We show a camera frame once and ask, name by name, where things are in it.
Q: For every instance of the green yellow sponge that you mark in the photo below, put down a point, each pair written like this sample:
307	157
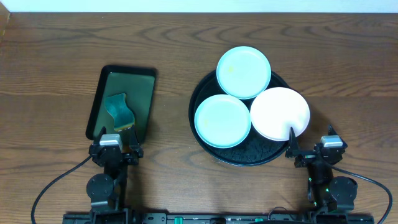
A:
122	115

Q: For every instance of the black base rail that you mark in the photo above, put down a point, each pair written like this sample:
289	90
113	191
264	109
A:
163	218

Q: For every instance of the round black tray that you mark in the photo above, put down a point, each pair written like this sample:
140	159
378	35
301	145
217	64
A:
255	149

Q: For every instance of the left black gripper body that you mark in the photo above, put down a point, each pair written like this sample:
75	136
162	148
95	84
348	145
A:
115	152

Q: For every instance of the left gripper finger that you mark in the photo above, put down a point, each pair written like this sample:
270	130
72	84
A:
97	139
133	141

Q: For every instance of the black rectangular tray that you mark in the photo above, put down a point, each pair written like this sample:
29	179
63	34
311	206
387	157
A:
137	83

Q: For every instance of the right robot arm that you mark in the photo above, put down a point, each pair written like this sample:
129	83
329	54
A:
332	196

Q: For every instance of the pink plate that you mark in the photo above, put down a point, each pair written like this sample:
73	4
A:
277	110

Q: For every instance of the mint green plate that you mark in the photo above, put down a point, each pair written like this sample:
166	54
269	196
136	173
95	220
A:
243	72
222	121

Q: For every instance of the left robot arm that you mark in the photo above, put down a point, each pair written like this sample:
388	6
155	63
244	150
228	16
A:
107	190

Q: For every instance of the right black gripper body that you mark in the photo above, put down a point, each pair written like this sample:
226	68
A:
310	156

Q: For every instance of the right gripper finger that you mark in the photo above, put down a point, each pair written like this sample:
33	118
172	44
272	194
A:
331	131
293	149

